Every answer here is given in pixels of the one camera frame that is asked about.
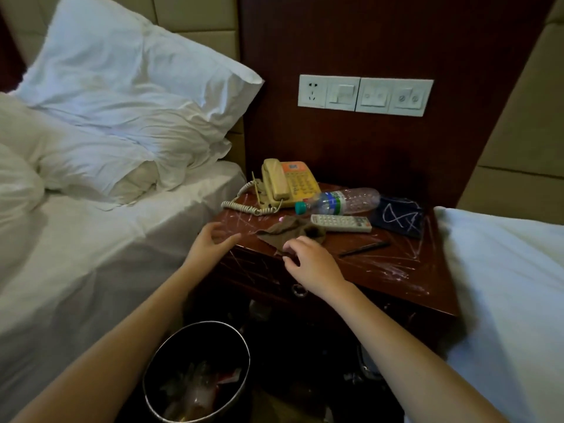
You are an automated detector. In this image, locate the white socket and switch panel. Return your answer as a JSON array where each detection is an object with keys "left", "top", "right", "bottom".
[{"left": 297, "top": 74, "right": 362, "bottom": 113}]

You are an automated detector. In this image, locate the beige telephone cord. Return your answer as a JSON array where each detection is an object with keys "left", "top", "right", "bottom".
[{"left": 220, "top": 182, "right": 283, "bottom": 216}]

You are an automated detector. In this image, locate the crumpled white duvet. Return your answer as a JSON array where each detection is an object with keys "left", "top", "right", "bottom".
[{"left": 0, "top": 143, "right": 47, "bottom": 216}]

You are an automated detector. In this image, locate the dark blue scribbled pouch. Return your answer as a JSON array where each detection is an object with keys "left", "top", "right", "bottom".
[{"left": 369, "top": 196, "right": 426, "bottom": 241}]

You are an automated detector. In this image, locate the person's left forearm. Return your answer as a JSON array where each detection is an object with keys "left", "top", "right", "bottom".
[{"left": 8, "top": 264, "right": 208, "bottom": 423}]

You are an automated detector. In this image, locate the black metal-rimmed trash bin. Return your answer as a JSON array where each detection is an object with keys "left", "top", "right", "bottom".
[{"left": 142, "top": 321, "right": 253, "bottom": 423}]

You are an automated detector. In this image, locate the white bed cover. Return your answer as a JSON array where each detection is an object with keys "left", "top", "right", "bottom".
[{"left": 403, "top": 206, "right": 564, "bottom": 423}]

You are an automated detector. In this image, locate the red white wrapper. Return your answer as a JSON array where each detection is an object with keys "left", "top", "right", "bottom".
[{"left": 216, "top": 367, "right": 243, "bottom": 386}]

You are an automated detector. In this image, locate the white remote control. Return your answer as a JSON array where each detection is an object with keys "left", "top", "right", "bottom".
[{"left": 310, "top": 214, "right": 373, "bottom": 234}]

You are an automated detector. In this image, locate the beige padded headboard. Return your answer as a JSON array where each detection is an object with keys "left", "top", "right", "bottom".
[{"left": 456, "top": 0, "right": 564, "bottom": 225}]

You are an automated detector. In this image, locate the yellow corded telephone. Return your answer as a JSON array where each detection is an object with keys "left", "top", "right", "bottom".
[{"left": 251, "top": 158, "right": 323, "bottom": 210}]

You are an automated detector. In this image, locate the clear plastic water bottle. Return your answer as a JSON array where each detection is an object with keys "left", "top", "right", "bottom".
[{"left": 294, "top": 187, "right": 382, "bottom": 216}]

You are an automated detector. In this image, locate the brown cleaning cloth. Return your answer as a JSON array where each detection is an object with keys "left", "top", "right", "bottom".
[{"left": 255, "top": 215, "right": 327, "bottom": 256}]

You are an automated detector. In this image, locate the person's right hand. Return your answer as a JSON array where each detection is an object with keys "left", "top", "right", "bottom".
[{"left": 281, "top": 235, "right": 353, "bottom": 304}]

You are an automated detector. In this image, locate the white bed sheet mattress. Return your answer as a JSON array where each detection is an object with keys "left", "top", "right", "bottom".
[{"left": 0, "top": 160, "right": 247, "bottom": 410}]

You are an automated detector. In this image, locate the white pillow left bed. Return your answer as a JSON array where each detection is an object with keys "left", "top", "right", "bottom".
[{"left": 0, "top": 0, "right": 246, "bottom": 172}]

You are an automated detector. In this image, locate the dark wooden nightstand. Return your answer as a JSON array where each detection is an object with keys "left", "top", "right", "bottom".
[{"left": 211, "top": 182, "right": 461, "bottom": 348}]

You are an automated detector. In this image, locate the person's left hand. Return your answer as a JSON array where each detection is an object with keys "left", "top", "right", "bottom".
[{"left": 183, "top": 221, "right": 242, "bottom": 278}]

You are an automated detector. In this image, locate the person's right forearm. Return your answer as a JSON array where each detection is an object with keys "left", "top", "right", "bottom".
[{"left": 328, "top": 281, "right": 512, "bottom": 423}]

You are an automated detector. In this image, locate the black pen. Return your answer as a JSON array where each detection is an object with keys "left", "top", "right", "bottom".
[{"left": 338, "top": 241, "right": 392, "bottom": 259}]

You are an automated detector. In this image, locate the crumpled white pillow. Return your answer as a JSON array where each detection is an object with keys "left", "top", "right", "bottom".
[{"left": 0, "top": 92, "right": 232, "bottom": 206}]

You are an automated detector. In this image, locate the white four-button switch panel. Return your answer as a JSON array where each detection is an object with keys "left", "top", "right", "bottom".
[{"left": 355, "top": 78, "right": 435, "bottom": 118}]

